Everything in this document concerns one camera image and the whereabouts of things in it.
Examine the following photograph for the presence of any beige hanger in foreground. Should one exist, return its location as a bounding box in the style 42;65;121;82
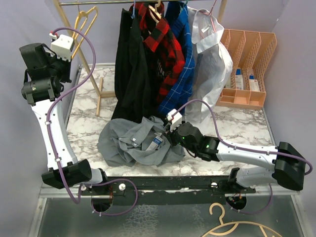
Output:
202;202;282;237

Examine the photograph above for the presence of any pink wire hanger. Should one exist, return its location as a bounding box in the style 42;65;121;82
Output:
197;0;217;33

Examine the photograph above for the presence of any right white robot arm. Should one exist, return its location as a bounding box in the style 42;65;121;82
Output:
166;122;306;193

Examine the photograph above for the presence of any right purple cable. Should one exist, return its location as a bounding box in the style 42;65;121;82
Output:
170;99;314;214

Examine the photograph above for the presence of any white hanging shirt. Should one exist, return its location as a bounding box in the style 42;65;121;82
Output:
184;6;234;124

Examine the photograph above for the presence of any beige wooden hanger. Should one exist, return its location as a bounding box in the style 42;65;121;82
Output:
148;0;161;24

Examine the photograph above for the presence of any black hanging shirt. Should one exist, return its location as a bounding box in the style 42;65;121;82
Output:
112;9;157;123

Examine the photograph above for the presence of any grey button shirt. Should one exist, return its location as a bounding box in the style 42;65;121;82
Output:
97;116;185;167

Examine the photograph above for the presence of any blue plaid shirt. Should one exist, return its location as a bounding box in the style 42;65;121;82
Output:
158;1;195;116

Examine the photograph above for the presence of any wooden clothes rack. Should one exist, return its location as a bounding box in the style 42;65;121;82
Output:
51;0;228;117

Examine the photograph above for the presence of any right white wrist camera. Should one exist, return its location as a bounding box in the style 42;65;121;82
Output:
166;109;182;132

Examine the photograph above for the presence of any yellow wire hanger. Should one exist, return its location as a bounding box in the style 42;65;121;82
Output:
72;6;98;59

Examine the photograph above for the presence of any orange plastic file organizer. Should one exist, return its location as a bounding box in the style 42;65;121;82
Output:
216;29;277;110

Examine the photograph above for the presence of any white box in organizer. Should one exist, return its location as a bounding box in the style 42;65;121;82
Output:
249;69;260;92
235;68;244;90

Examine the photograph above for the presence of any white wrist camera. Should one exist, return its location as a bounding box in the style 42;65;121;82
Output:
50;35;74;62
166;109;182;132

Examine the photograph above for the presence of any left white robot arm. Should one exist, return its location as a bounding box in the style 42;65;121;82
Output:
19;43;109;195

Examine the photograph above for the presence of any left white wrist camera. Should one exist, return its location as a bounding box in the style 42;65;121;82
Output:
50;35;74;62

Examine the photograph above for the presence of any blue wire hanger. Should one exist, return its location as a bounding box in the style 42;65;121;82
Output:
130;0;136;19

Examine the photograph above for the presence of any red black plaid shirt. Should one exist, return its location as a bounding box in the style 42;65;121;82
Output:
135;2;185;104

